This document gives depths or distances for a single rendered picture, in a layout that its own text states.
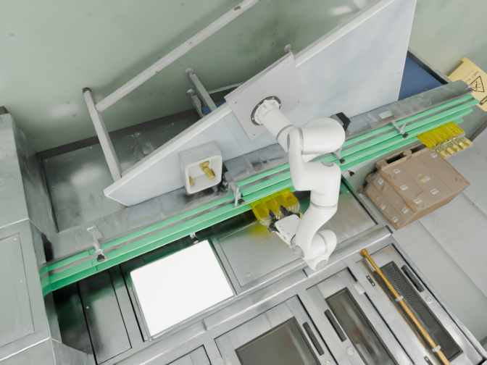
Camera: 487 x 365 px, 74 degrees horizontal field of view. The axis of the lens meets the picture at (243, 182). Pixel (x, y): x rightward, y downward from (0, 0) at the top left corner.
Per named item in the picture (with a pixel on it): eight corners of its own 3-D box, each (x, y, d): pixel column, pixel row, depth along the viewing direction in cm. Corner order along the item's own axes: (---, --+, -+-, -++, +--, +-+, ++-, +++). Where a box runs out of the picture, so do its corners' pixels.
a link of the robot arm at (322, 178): (326, 181, 112) (283, 183, 112) (332, 122, 102) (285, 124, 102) (341, 206, 98) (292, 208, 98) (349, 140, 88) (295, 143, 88)
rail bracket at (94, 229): (90, 229, 148) (102, 271, 138) (77, 211, 135) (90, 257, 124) (101, 224, 150) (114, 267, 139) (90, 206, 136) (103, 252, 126)
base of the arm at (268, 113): (247, 108, 135) (267, 132, 128) (271, 90, 134) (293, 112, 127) (259, 127, 149) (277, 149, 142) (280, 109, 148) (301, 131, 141)
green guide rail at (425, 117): (235, 183, 159) (243, 196, 155) (235, 182, 158) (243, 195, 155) (469, 95, 215) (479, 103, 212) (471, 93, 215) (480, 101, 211)
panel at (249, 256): (127, 273, 157) (149, 342, 141) (126, 271, 155) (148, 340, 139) (283, 206, 186) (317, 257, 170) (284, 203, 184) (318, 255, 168)
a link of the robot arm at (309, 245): (325, 190, 107) (320, 241, 117) (293, 200, 102) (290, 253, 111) (343, 202, 100) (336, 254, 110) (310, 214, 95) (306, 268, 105)
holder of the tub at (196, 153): (182, 186, 164) (188, 198, 160) (177, 151, 141) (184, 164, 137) (213, 175, 169) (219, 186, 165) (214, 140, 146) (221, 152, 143)
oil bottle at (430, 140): (409, 129, 214) (440, 161, 201) (413, 124, 209) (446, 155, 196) (414, 127, 216) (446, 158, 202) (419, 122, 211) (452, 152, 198)
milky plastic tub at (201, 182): (181, 181, 159) (188, 195, 155) (177, 152, 141) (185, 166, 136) (214, 169, 165) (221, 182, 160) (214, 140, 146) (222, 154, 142)
